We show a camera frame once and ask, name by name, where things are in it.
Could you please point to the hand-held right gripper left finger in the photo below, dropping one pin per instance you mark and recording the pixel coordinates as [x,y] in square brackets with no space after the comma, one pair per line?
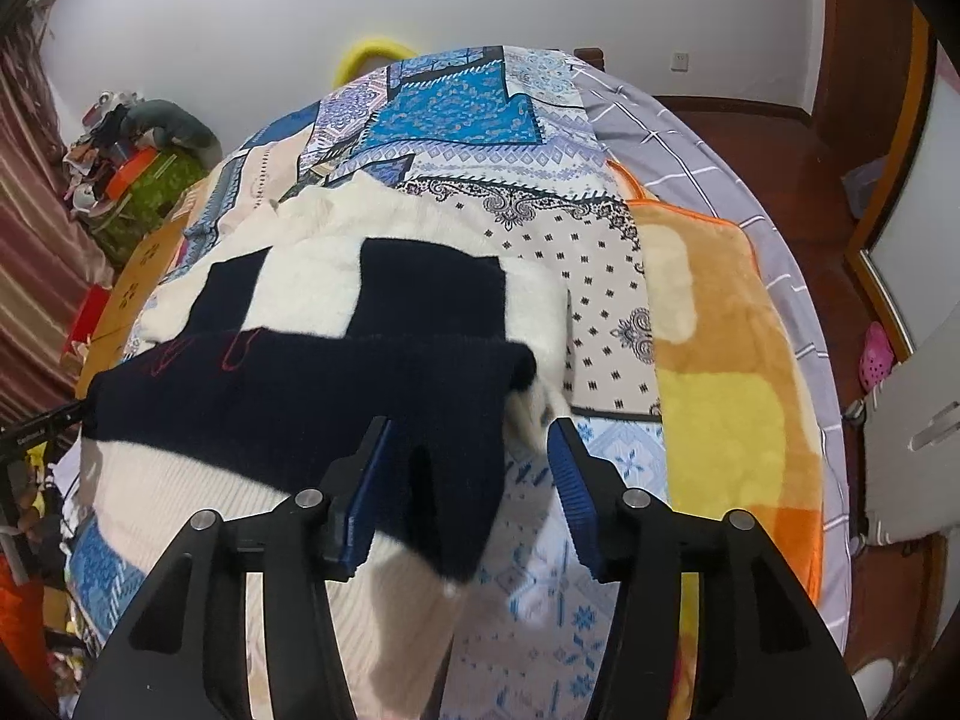
[367,499]

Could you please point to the grey-green plush toy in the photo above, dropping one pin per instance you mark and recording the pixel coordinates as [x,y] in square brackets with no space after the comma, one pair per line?
[172,120]

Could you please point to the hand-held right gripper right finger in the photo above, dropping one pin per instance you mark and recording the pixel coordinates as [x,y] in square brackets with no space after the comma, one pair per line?
[574,502]

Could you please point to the grey checked bed sheet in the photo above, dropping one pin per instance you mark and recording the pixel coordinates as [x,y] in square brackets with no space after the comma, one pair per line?
[675,135]

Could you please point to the wooden lap desk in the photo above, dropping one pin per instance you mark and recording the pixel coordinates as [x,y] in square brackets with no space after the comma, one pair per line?
[142,262]

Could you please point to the clear plastic bag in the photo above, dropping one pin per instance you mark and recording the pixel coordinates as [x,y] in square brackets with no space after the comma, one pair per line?
[864,191]

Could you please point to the striped brown curtain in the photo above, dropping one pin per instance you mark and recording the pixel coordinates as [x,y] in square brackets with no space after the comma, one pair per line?
[37,240]

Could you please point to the red box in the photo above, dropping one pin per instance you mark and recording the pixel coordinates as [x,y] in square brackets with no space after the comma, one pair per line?
[90,311]

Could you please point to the brown wooden door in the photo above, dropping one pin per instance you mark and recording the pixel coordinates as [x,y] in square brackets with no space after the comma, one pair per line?
[862,15]

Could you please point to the orange and yellow fleece blanket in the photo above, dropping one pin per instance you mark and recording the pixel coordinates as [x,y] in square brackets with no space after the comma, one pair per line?
[720,405]

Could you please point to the pile of clutter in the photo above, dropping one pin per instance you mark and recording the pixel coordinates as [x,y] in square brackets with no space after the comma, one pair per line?
[94,139]

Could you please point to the white wall socket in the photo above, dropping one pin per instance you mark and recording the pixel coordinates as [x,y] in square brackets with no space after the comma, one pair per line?
[679,63]

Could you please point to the pink slipper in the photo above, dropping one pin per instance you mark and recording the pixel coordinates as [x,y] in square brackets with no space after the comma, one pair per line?
[876,356]

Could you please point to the blue patchwork quilt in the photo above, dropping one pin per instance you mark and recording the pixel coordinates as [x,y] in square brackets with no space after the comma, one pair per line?
[465,105]

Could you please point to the wooden bed post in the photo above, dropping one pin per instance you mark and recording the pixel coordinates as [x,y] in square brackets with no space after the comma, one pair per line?
[589,55]

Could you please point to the white cabinet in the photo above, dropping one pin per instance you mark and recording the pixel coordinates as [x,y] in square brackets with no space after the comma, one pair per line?
[915,427]

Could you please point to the yellow foam tube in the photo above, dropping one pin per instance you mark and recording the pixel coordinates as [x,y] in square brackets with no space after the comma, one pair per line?
[360,52]

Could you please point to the orange bag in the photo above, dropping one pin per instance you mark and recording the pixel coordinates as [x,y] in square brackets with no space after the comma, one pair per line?
[22,615]

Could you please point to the black and white striped sweater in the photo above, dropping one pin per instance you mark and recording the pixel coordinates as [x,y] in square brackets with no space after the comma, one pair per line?
[300,382]

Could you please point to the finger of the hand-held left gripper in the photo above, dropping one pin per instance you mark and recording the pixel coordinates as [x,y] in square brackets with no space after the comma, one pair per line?
[37,431]

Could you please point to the green printed storage bag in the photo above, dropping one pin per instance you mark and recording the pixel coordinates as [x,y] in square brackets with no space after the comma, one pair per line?
[150,199]

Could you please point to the orange box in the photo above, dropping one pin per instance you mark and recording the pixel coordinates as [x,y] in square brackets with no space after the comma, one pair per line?
[129,172]

